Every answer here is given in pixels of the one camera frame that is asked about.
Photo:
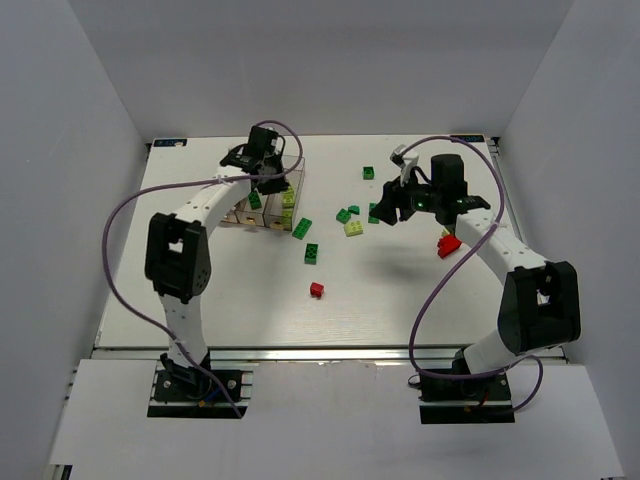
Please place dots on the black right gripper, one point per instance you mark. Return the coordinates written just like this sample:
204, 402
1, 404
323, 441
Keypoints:
396, 198

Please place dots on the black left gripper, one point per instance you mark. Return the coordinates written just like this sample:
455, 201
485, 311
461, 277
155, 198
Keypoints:
273, 182

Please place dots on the lime 2x3 lego brick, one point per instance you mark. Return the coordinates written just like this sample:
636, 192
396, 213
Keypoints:
288, 198

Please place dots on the lime 2x2 lego brick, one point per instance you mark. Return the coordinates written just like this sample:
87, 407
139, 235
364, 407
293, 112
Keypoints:
287, 217

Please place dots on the red lego bricks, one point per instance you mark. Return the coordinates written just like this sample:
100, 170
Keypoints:
447, 245

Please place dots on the small red lego brick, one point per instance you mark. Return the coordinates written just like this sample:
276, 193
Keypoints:
317, 290

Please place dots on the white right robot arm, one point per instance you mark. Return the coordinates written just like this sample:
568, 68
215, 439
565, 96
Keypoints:
539, 306

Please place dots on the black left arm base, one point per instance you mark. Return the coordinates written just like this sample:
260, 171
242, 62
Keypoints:
171, 398

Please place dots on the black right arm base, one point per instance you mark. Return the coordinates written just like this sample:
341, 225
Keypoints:
465, 402

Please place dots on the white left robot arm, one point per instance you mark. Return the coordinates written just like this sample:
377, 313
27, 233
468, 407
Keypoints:
177, 258

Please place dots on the green square lego brick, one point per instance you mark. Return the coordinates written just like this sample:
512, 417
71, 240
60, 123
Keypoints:
368, 173

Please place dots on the smoky clear left container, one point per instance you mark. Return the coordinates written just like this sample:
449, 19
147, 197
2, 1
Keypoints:
231, 215

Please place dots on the lime rounded lego brick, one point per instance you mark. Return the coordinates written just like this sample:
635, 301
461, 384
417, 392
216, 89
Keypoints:
353, 228

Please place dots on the green 2x2 lego brick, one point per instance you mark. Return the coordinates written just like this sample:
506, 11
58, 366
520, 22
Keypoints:
343, 216

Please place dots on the smoky clear middle container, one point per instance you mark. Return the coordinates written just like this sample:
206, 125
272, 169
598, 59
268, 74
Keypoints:
248, 217

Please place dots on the blue table label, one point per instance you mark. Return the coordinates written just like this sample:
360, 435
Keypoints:
470, 138
169, 143

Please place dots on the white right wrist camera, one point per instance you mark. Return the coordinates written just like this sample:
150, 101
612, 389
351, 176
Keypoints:
406, 159

